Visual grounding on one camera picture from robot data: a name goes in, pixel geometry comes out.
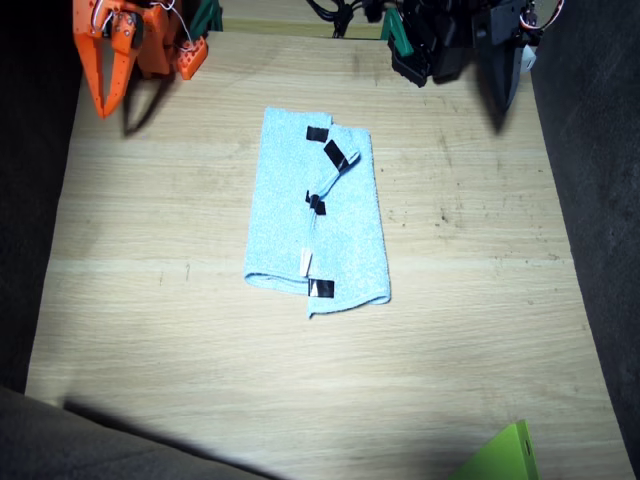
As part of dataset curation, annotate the orange arm servo cable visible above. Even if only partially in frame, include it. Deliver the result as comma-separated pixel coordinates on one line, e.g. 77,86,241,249
89,0,197,51

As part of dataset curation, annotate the dark grey foam panel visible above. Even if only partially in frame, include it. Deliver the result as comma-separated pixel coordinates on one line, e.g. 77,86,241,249
0,0,99,394
0,384,286,480
529,0,640,480

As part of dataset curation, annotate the black power cable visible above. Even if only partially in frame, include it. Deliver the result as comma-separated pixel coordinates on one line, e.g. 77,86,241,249
349,0,396,24
304,0,351,39

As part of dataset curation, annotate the light blue towel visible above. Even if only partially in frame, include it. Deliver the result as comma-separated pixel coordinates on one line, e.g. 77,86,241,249
243,104,392,320

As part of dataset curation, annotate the black arm servo cable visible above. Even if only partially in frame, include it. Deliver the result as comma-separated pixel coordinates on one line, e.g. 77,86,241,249
517,0,566,36

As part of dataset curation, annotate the lime green plastic wedge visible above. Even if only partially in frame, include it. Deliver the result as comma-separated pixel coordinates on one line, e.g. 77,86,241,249
447,418,541,480

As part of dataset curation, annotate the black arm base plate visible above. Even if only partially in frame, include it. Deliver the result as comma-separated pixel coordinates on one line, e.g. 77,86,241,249
389,44,431,89

